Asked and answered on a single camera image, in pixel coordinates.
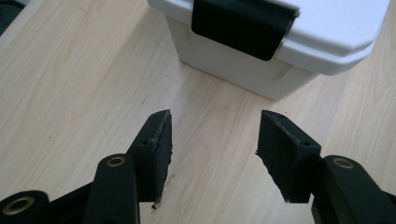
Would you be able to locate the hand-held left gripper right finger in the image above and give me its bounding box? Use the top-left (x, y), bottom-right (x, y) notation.
top-left (255, 109), bottom-right (322, 204)

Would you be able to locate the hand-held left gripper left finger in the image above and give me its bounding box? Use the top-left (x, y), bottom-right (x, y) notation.
top-left (125, 108), bottom-right (174, 203)

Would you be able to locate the white plastic storage box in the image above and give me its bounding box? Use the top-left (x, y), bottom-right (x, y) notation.
top-left (165, 15), bottom-right (319, 102)

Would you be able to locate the white lid with black latches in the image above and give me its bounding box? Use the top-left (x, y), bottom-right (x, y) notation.
top-left (147, 0), bottom-right (392, 77)

